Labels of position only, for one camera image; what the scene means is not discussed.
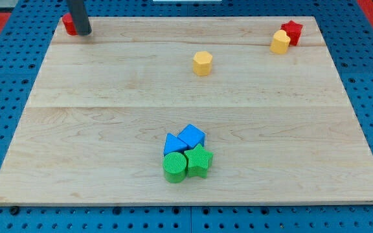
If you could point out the blue triangle block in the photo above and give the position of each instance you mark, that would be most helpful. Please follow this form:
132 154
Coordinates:
174 144

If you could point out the light wooden board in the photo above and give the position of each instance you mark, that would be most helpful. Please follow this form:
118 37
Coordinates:
281 127

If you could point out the green cylinder block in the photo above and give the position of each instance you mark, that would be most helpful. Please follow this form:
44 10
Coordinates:
174 167

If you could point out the red star block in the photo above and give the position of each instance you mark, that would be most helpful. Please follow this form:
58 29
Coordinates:
293 31

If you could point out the yellow hexagon block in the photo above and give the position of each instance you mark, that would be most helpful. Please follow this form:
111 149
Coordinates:
202 63

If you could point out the blue cube block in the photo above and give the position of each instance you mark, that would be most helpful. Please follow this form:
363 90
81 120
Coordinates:
192 136

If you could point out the yellow heart block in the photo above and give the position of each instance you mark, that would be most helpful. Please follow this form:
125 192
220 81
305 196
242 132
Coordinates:
280 42

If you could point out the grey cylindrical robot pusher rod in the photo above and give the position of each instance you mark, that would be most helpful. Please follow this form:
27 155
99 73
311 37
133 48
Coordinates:
79 17

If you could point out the red block behind rod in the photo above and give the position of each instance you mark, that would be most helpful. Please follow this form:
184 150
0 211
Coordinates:
68 24

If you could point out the green star block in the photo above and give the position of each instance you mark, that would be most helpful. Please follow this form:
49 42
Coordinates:
199 160

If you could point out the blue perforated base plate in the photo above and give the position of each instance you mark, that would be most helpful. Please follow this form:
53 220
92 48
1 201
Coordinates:
24 41

